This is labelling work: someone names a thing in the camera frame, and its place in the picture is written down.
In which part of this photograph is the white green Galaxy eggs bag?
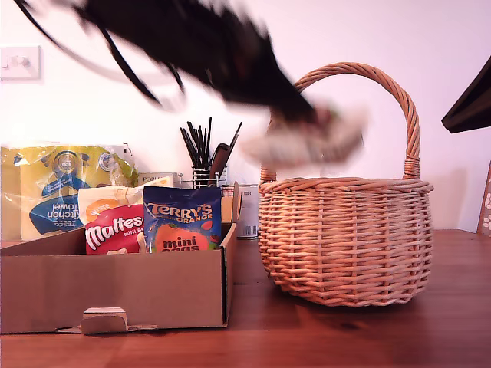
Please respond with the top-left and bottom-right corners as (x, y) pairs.
(239, 101), (371, 168)

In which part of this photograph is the blue Terry's orange eggs bag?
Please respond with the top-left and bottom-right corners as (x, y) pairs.
(142, 186), (223, 253)

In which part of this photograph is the white Porlex box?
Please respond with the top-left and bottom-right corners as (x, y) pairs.
(137, 171), (182, 189)

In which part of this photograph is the brown cardboard box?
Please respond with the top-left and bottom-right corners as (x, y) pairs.
(0, 182), (243, 335)

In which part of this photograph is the thin black stick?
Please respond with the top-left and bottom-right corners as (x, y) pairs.
(179, 127), (196, 169)
(186, 120), (204, 169)
(226, 121), (244, 154)
(205, 116), (213, 169)

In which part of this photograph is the brown paw print board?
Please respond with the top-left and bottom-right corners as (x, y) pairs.
(476, 160), (491, 235)

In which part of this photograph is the cream labelled carton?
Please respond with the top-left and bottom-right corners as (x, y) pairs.
(221, 186), (234, 224)

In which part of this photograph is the red Maltesers bunnies bag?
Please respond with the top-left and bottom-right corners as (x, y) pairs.
(77, 186), (149, 255)

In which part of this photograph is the yellow kitchen towel pack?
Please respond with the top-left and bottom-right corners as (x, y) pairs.
(0, 141), (140, 242)

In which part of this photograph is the dark brown utensil handle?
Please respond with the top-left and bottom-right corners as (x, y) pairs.
(209, 143), (232, 186)

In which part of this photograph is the wire utensil holder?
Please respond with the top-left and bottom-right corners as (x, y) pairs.
(190, 166), (228, 189)

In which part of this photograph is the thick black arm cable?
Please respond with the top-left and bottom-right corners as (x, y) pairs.
(97, 22), (162, 107)

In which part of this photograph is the woven wicker basket with handle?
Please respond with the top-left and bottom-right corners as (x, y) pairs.
(257, 62), (435, 308)

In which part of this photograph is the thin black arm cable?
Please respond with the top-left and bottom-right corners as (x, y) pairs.
(15, 0), (166, 84)

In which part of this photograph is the white wall light switch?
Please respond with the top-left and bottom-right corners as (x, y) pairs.
(0, 45), (41, 81)

